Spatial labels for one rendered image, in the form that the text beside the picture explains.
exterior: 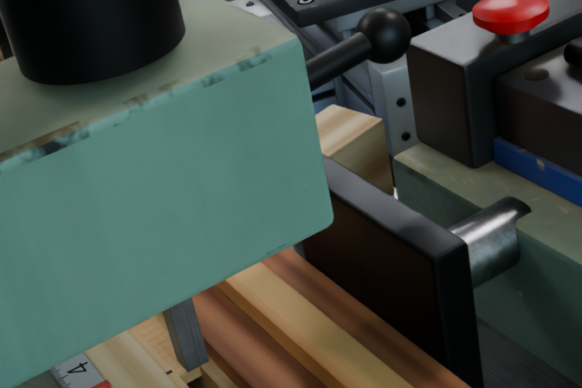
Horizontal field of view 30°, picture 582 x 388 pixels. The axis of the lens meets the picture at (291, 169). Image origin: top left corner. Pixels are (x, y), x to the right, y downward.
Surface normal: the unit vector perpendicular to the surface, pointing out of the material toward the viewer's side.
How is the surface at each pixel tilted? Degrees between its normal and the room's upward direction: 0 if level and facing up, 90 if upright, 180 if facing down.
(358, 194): 0
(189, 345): 90
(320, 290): 0
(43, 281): 90
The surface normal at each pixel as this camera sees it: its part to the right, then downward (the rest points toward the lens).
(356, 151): 0.70, 0.26
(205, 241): 0.53, 0.35
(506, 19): -0.32, -0.33
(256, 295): -0.18, -0.85
